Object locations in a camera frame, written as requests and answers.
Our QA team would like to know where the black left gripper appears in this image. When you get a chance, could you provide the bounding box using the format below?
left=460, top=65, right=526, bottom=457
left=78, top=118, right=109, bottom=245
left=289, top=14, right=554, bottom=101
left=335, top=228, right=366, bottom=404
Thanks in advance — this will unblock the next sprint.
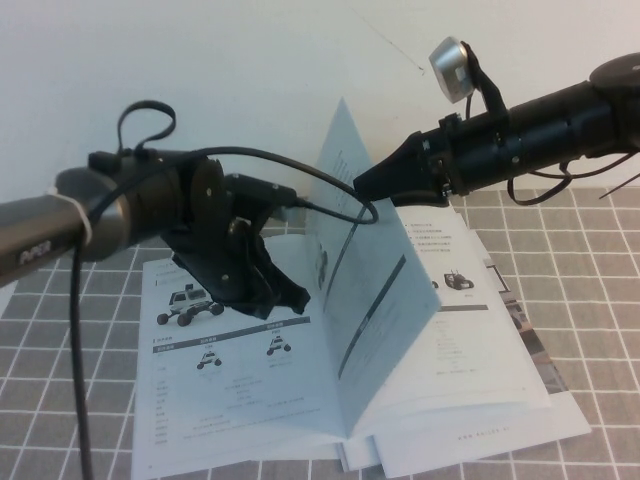
left=172, top=223, right=312, bottom=317

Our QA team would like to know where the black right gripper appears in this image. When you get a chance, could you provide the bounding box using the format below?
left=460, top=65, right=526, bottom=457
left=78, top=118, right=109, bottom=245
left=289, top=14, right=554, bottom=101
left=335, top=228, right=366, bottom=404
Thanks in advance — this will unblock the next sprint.
left=353, top=113, right=470, bottom=208

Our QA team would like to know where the white product catalogue book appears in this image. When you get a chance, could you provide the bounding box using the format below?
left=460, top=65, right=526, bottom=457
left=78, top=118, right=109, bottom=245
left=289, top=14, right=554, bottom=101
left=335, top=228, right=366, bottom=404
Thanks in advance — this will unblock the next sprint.
left=130, top=96, right=554, bottom=466

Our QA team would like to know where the plain white booklet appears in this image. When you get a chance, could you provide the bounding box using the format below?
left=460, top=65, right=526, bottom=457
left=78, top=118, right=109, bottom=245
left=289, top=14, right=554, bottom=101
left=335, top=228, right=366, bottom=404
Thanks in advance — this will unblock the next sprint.
left=337, top=434, right=386, bottom=474

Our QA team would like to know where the black zip tie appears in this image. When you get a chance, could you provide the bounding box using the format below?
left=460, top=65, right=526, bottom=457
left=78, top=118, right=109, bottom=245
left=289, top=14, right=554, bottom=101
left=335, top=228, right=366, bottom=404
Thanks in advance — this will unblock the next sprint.
left=598, top=174, right=640, bottom=200

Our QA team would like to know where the grey white-checked tablecloth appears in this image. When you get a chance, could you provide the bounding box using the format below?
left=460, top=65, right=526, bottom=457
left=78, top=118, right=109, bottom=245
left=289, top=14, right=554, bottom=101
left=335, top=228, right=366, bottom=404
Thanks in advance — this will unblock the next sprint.
left=0, top=184, right=640, bottom=480

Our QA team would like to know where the white zip tie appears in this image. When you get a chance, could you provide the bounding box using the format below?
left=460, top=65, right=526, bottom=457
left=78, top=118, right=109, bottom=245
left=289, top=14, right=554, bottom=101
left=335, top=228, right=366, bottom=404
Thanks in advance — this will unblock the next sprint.
left=47, top=185, right=96, bottom=246

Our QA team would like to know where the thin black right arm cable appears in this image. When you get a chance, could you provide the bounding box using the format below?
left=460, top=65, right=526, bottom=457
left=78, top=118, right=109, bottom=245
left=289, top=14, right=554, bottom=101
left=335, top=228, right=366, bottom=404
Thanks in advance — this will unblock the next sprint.
left=507, top=149, right=640, bottom=206

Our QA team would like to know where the black left camera bracket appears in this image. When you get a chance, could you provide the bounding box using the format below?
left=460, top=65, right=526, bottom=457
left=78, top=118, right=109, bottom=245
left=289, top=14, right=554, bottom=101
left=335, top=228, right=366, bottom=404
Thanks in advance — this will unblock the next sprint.
left=224, top=172, right=301, bottom=211

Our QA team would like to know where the black camera bracket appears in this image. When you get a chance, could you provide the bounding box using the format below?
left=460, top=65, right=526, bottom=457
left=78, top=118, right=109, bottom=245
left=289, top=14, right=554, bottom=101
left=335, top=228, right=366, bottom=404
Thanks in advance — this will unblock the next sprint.
left=462, top=42, right=511, bottom=119
left=224, top=172, right=301, bottom=211

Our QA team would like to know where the black right camera bracket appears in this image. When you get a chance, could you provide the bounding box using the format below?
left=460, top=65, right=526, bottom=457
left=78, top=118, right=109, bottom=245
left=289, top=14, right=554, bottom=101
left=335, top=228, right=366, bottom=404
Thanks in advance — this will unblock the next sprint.
left=462, top=42, right=511, bottom=119

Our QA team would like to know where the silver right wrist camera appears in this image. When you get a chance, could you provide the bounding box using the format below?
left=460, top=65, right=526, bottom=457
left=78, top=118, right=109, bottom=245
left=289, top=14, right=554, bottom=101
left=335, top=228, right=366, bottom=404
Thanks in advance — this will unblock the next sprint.
left=428, top=35, right=476, bottom=105

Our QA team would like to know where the thick black left camera cable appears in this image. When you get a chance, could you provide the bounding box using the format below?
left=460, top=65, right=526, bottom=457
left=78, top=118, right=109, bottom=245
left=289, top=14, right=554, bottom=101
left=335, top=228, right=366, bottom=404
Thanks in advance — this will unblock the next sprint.
left=69, top=144, right=380, bottom=480

